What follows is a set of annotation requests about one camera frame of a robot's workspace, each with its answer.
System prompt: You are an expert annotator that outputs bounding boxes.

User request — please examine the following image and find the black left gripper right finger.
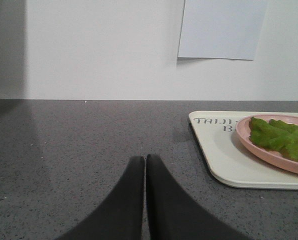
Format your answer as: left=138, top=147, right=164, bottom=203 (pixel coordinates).
left=146, top=154, right=248, bottom=240

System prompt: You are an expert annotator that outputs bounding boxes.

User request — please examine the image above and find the cream bear serving tray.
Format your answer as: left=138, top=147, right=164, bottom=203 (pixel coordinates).
left=188, top=111, right=298, bottom=190

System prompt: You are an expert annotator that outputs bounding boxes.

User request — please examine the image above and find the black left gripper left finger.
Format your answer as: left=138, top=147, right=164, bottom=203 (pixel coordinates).
left=58, top=156, right=145, bottom=240

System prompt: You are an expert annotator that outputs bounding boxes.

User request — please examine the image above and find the white paper sheet on wall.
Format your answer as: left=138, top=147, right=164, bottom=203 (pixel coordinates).
left=178, top=0, right=268, bottom=60

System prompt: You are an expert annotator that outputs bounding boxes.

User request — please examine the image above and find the pink round plate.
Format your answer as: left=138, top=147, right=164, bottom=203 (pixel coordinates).
left=235, top=114, right=298, bottom=174

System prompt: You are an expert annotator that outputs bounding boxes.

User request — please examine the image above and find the green lettuce leaf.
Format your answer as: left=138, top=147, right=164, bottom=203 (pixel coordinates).
left=249, top=117, right=298, bottom=162

